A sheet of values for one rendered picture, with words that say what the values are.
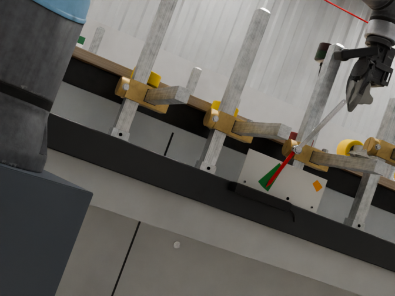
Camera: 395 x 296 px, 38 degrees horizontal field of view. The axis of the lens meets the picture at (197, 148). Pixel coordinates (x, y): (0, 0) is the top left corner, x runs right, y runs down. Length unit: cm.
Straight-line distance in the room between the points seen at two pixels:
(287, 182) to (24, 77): 98
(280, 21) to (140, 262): 809
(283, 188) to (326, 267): 29
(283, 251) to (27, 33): 109
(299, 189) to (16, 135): 101
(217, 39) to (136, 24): 129
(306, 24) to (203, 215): 836
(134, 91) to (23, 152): 70
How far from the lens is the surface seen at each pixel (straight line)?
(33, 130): 81
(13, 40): 79
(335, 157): 155
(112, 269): 173
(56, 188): 79
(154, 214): 152
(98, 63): 164
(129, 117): 146
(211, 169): 152
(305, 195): 165
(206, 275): 182
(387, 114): 181
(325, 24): 995
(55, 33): 81
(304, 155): 163
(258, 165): 157
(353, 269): 181
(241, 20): 940
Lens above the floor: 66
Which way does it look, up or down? 3 degrees up
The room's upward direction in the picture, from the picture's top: 20 degrees clockwise
